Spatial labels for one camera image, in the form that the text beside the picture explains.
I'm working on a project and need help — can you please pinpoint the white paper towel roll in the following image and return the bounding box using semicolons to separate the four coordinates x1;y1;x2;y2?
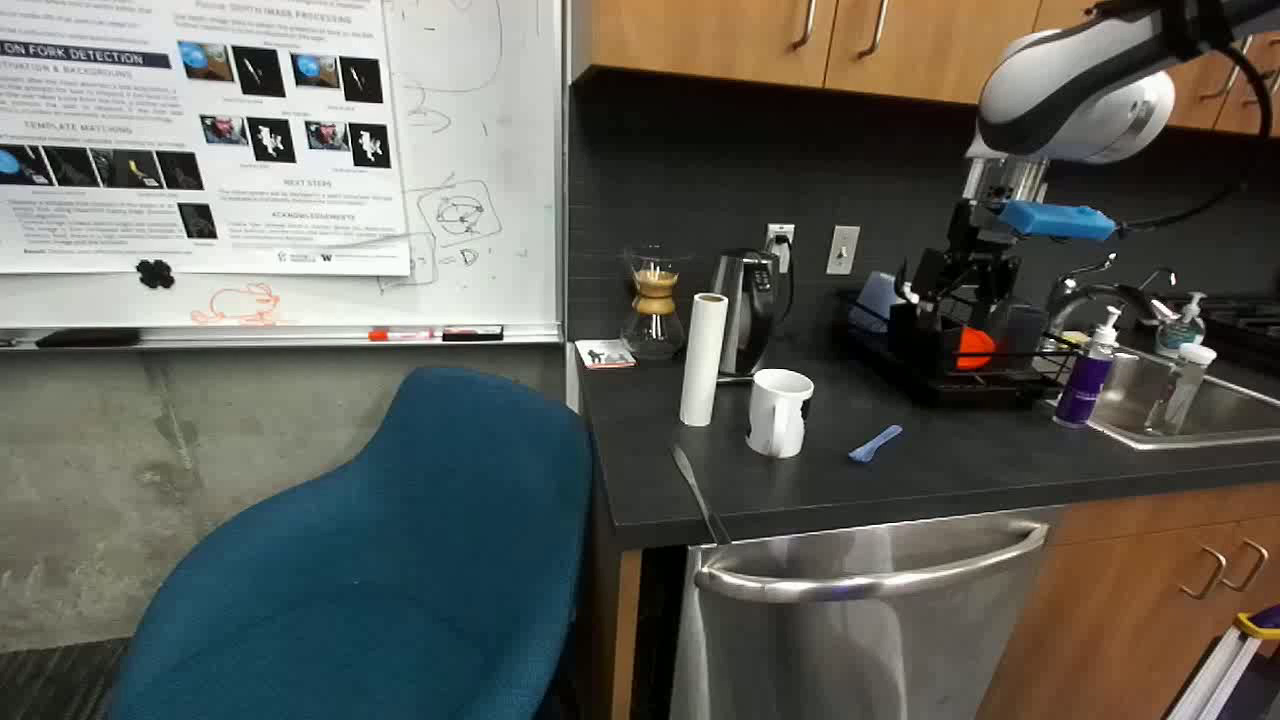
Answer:
676;286;737;433

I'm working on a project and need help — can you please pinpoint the white wall outlet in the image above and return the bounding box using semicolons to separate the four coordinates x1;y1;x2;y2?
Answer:
765;218;799;277

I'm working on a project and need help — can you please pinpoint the white whiteboard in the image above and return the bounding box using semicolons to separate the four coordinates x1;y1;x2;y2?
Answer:
0;0;573;357

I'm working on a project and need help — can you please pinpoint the research poster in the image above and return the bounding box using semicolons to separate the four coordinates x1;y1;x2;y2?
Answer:
0;0;415;283

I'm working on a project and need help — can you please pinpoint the black whiteboard eraser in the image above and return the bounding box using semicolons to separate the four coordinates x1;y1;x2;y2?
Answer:
30;322;144;353

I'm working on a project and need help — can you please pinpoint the orange round item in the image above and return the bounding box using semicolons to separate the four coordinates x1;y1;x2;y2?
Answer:
953;322;1002;375

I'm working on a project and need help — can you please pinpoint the stainless steel dishwasher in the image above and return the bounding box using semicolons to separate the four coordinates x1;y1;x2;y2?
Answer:
667;513;1070;720

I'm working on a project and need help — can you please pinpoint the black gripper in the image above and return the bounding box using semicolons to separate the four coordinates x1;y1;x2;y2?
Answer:
938;197;1026;317

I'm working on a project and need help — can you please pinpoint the steel dishwasher handle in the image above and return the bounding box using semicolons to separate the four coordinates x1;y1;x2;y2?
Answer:
689;515;1050;609

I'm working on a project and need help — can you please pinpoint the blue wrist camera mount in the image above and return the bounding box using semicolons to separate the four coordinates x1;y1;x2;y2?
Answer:
991;197;1120;246

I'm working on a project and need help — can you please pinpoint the wooden counter side panel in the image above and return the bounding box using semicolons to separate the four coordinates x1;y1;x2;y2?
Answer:
603;545;649;720

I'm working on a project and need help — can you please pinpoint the blue plastic fork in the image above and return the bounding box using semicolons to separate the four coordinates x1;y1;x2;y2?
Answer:
845;420;906;466

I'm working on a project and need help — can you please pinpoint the purple soap pump bottle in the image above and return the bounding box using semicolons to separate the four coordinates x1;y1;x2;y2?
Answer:
1050;302;1126;433

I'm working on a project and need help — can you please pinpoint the steel sink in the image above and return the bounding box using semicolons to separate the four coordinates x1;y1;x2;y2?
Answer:
1084;346;1280;456

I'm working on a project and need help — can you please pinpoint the small printed card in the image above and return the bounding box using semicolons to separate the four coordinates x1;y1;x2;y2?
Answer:
573;336;639;372

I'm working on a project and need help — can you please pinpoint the wooden upper cabinet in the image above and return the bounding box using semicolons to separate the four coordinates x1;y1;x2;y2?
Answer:
573;0;1280;143

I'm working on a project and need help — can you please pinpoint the steel electric kettle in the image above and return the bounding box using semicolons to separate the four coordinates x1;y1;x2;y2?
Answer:
711;246;792;388

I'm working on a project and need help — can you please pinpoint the wooden cabinet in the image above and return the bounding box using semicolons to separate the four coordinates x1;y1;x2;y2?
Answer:
573;0;1280;143
976;474;1280;720

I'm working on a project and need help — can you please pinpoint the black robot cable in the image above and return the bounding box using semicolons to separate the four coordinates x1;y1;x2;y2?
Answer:
1116;36;1271;240

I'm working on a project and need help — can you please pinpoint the white light switch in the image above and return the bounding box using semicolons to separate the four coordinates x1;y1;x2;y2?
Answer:
824;218;862;281

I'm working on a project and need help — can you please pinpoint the wooden lower cabinet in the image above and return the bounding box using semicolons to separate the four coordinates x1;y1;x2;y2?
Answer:
976;474;1280;720

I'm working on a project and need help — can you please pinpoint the glass pour-over coffee maker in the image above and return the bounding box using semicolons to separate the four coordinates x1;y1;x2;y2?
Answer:
620;246;689;367

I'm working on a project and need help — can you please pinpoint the blue fabric chair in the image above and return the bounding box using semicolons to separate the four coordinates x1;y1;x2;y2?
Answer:
102;364;599;720

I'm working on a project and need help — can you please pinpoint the black dish rack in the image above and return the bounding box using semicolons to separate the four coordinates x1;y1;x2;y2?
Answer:
835;262;1070;412

